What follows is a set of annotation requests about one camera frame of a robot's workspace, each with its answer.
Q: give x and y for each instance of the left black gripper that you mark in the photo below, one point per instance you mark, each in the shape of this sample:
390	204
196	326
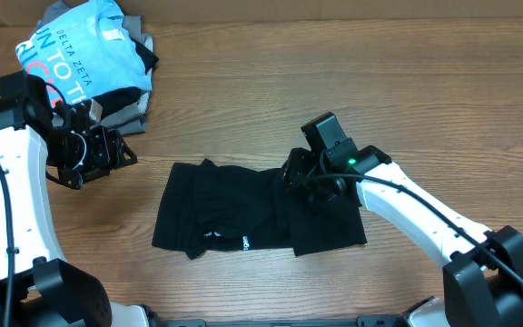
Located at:
110	155

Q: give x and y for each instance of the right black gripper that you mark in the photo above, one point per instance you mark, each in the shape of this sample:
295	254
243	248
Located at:
295	173

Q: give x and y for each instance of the black t-shirt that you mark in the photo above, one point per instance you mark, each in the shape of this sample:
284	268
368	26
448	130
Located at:
229	208

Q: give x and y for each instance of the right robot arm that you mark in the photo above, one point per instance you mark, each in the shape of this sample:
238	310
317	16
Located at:
482	269

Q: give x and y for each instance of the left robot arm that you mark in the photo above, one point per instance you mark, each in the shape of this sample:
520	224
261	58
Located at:
44	142

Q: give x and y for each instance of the grey folded garment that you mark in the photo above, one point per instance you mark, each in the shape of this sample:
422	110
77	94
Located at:
132	118

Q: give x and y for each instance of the black folded garment in pile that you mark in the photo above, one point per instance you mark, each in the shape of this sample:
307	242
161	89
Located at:
116	100

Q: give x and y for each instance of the light blue printed t-shirt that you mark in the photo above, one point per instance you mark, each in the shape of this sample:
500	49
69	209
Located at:
84	53

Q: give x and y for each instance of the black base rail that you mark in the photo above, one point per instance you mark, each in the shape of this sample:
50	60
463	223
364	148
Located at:
279	322

